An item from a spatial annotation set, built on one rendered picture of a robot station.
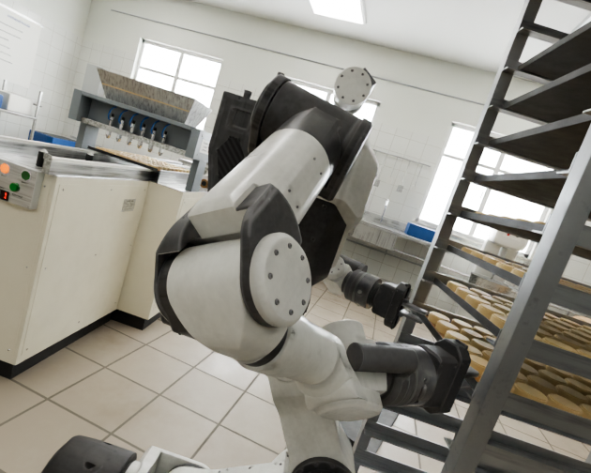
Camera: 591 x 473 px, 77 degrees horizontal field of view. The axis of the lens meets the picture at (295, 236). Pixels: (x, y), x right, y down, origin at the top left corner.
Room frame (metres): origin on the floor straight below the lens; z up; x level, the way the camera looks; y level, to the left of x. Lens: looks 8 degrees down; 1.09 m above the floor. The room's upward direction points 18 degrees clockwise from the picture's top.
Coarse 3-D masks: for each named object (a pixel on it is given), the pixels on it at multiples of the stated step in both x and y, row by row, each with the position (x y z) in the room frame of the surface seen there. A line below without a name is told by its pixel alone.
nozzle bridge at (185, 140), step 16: (80, 96) 2.01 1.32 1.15; (96, 96) 2.01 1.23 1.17; (80, 112) 2.03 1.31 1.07; (96, 112) 2.09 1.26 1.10; (112, 112) 2.09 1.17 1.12; (128, 112) 2.09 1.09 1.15; (144, 112) 1.99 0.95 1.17; (80, 128) 2.12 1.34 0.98; (96, 128) 2.21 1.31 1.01; (112, 128) 2.04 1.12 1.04; (128, 128) 2.08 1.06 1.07; (160, 128) 2.08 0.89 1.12; (176, 128) 2.07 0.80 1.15; (192, 128) 1.98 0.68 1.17; (80, 144) 2.12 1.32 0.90; (160, 144) 2.02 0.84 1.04; (176, 144) 2.07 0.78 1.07; (192, 144) 1.98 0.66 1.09; (208, 144) 2.15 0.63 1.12; (192, 160) 2.09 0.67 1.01; (192, 176) 2.08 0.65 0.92
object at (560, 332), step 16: (464, 288) 0.89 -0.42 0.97; (480, 304) 0.73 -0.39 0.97; (496, 304) 0.79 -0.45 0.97; (512, 304) 0.88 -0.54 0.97; (496, 320) 0.65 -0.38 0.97; (544, 320) 0.82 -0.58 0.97; (560, 320) 0.90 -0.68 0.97; (544, 336) 0.63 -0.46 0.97; (560, 336) 0.67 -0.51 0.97; (576, 336) 0.72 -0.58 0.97; (576, 352) 0.58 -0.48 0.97
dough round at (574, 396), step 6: (558, 390) 0.66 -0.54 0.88; (564, 390) 0.65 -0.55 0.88; (570, 390) 0.66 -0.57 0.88; (576, 390) 0.67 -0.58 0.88; (564, 396) 0.64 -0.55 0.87; (570, 396) 0.64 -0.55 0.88; (576, 396) 0.64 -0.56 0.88; (582, 396) 0.65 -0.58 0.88; (576, 402) 0.63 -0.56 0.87; (582, 402) 0.63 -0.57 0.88
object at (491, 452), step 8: (448, 440) 0.57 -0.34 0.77; (448, 448) 0.55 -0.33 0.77; (488, 448) 0.54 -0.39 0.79; (496, 448) 0.54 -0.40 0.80; (488, 456) 0.54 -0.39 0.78; (496, 456) 0.54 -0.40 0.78; (504, 456) 0.54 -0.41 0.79; (512, 456) 0.54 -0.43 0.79; (520, 456) 0.54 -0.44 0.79; (496, 464) 0.54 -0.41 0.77; (504, 464) 0.54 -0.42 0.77; (512, 464) 0.54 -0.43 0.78; (520, 464) 0.54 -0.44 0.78; (528, 464) 0.54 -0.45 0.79; (536, 464) 0.54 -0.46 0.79; (544, 464) 0.54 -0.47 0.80; (520, 472) 0.54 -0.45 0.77; (528, 472) 0.54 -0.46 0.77; (536, 472) 0.54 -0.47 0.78; (544, 472) 0.54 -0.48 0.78; (552, 472) 0.54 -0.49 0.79; (560, 472) 0.54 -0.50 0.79; (568, 472) 0.54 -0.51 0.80
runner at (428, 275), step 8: (424, 272) 0.96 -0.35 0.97; (432, 272) 0.96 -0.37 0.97; (424, 280) 0.95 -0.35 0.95; (432, 280) 0.96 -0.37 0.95; (440, 280) 0.96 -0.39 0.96; (448, 280) 0.96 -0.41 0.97; (456, 280) 0.96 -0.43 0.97; (480, 288) 0.96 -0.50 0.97; (504, 296) 0.96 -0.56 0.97; (552, 312) 0.95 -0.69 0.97; (576, 320) 0.95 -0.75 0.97
